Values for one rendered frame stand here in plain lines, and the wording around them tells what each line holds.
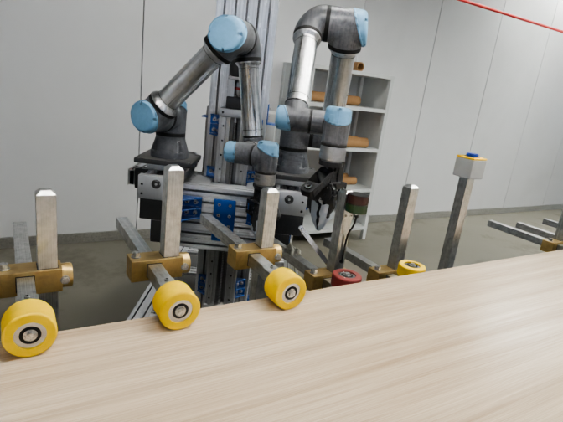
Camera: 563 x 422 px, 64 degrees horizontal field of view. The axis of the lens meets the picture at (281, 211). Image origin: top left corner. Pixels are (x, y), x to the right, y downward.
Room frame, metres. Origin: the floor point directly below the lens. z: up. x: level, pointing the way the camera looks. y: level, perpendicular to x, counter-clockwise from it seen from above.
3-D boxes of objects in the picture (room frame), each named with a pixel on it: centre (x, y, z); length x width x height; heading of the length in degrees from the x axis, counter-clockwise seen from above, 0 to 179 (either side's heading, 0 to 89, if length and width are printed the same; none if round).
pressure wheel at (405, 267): (1.25, -0.41, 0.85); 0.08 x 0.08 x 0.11
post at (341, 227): (1.23, -0.18, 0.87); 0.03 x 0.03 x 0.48; 33
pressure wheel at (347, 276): (1.12, -0.20, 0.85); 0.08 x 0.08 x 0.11
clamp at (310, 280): (1.21, -0.16, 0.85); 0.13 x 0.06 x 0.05; 123
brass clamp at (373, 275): (1.35, -0.37, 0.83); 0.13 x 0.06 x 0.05; 123
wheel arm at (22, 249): (0.85, 0.52, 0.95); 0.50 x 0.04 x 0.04; 33
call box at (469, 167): (1.50, -0.61, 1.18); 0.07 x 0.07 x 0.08; 33
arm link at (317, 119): (1.40, -0.11, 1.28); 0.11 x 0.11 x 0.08; 87
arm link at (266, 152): (1.54, 0.08, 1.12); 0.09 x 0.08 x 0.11; 74
